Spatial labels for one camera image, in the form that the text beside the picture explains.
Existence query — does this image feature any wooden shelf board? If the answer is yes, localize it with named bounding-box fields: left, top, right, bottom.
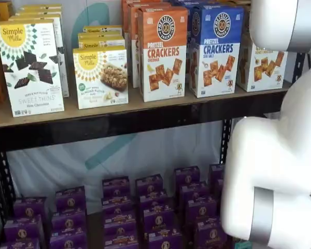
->
left=0, top=79, right=291, bottom=129

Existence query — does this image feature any black metal shelf rack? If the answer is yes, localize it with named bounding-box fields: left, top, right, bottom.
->
left=0, top=50, right=311, bottom=226

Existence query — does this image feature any purple snack box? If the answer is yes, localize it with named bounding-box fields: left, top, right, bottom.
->
left=214, top=178, right=224, bottom=199
left=135, top=174, right=163, bottom=197
left=103, top=212, right=138, bottom=236
left=0, top=238, right=41, bottom=249
left=55, top=186, right=87, bottom=213
left=49, top=231, right=89, bottom=249
left=105, top=232, right=142, bottom=249
left=208, top=163, right=225, bottom=187
left=185, top=196, right=219, bottom=223
left=179, top=181, right=210, bottom=203
left=194, top=217, right=228, bottom=249
left=143, top=206, right=176, bottom=233
left=4, top=215, right=45, bottom=241
left=174, top=166, right=200, bottom=189
left=13, top=197, right=48, bottom=220
left=51, top=211, right=88, bottom=236
left=101, top=196, right=133, bottom=216
left=102, top=176, right=131, bottom=199
left=145, top=229, right=184, bottom=249
left=139, top=190, right=169, bottom=212

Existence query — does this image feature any orange white pretzel crackers box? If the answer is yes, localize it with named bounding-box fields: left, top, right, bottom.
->
left=128, top=2, right=172, bottom=89
left=137, top=5, right=189, bottom=103
left=121, top=0, right=169, bottom=78

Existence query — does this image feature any Simple Mills almond bar box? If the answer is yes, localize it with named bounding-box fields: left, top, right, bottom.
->
left=77, top=32, right=126, bottom=50
left=82, top=25, right=123, bottom=36
left=73, top=46, right=129, bottom=110

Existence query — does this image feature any blue white pretzel crackers box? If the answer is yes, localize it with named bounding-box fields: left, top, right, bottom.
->
left=189, top=4, right=245, bottom=99
left=168, top=0, right=221, bottom=10

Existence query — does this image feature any Simple Mills sweet thins box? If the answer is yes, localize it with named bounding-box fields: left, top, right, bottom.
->
left=15, top=9, right=63, bottom=20
left=18, top=3, right=63, bottom=12
left=0, top=19, right=65, bottom=118
left=8, top=14, right=70, bottom=99

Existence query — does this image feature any yellow white pretzel crackers box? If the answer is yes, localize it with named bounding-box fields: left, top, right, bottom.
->
left=237, top=4, right=288, bottom=92

